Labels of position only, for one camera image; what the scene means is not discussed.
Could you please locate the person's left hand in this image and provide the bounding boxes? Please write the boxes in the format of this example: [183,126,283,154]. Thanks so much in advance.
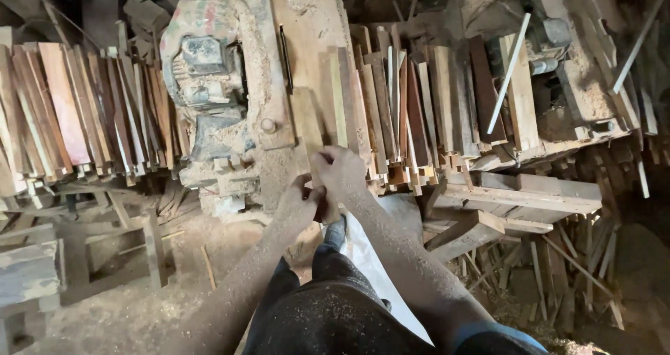
[276,174,327,231]

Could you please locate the person's right hand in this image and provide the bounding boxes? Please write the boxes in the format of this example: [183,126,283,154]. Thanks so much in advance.
[309,145,369,202]

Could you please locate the long brown wooden slat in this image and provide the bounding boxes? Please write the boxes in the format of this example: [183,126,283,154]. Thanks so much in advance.
[289,86,342,226]

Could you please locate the person's grey shoe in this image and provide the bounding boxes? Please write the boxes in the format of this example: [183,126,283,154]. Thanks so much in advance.
[323,215,348,252]

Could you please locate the white plastic sack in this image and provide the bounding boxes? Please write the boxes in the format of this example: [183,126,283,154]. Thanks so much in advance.
[340,194,435,346]

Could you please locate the pile of mixed brown slats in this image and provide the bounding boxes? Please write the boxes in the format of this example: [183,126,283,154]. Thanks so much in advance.
[319,24,511,197]

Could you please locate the thin dark saw blade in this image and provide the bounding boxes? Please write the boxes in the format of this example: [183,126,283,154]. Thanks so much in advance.
[279,24,294,95]

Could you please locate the person's dark dusty trousers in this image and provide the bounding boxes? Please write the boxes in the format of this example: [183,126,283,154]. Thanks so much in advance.
[242,242,438,355]

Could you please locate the sawdust covered wooden saw table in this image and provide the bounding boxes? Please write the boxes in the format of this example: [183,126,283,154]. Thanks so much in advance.
[178,0,378,217]

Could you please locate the dusty grey electric motor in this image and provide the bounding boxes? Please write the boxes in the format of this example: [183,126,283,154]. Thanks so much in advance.
[170,35,248,110]

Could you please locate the printed plastic sack cover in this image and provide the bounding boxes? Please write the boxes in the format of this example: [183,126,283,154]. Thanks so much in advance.
[159,0,240,78]

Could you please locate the rough wooden bench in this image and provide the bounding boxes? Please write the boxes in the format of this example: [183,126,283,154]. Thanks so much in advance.
[423,171,604,264]

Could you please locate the thin pale wooden stick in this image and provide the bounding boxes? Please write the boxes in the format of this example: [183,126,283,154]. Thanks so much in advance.
[486,12,532,136]

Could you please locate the wide light wooden plank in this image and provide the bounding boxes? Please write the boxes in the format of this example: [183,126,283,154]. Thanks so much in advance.
[499,32,540,152]

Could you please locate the person's blue sleeve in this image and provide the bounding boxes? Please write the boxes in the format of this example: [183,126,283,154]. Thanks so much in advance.
[453,320,549,355]

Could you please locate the heap of wood offcuts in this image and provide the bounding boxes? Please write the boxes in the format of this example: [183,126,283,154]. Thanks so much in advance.
[455,213,626,332]

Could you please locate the pile of reddish wooden slats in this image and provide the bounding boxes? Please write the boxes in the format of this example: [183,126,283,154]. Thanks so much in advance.
[0,26,192,198]

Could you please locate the grey metal machine part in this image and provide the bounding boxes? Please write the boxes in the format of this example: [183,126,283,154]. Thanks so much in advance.
[529,17,574,77]

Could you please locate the dusty wooden machine bench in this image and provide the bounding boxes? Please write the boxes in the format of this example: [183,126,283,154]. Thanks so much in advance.
[466,0,661,172]

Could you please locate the thin grey wooden stick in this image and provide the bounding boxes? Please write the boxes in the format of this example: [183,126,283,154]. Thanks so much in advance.
[611,0,670,95]

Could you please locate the dusty wooden stool frame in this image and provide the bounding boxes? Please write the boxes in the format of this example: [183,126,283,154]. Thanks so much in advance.
[0,185,186,321]

